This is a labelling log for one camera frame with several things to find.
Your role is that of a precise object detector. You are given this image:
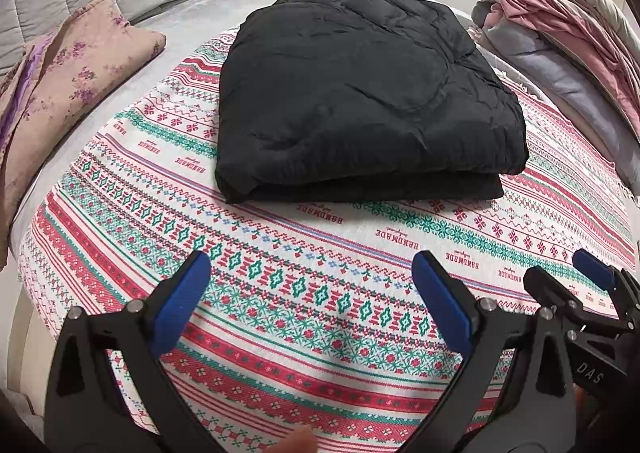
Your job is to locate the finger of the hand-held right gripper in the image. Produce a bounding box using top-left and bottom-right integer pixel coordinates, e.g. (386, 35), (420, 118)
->
(572, 248), (640, 329)
(524, 265), (592, 334)

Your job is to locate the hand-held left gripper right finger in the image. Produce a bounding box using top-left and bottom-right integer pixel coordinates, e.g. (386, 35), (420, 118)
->
(395, 249), (576, 453)

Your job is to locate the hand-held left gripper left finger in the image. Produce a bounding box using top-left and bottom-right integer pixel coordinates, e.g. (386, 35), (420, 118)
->
(44, 249), (226, 453)

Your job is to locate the black puffer jacket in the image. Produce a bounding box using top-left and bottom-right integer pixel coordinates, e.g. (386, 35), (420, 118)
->
(214, 0), (531, 205)

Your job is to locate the person's left hand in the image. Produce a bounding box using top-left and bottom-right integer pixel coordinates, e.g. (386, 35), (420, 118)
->
(260, 425), (319, 453)

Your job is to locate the red green patterned blanket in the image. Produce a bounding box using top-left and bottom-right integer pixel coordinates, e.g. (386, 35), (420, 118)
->
(17, 23), (638, 453)

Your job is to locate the grey folded blanket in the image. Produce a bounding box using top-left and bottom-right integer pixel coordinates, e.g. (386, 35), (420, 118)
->
(472, 0), (640, 184)

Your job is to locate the pink folded blanket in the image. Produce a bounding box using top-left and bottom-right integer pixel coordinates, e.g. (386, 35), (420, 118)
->
(462, 0), (640, 121)

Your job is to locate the floral pink pillow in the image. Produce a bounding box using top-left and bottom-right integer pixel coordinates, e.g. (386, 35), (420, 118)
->
(0, 0), (167, 268)

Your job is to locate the grey bed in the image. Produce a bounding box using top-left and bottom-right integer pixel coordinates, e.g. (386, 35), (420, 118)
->
(7, 0), (481, 434)

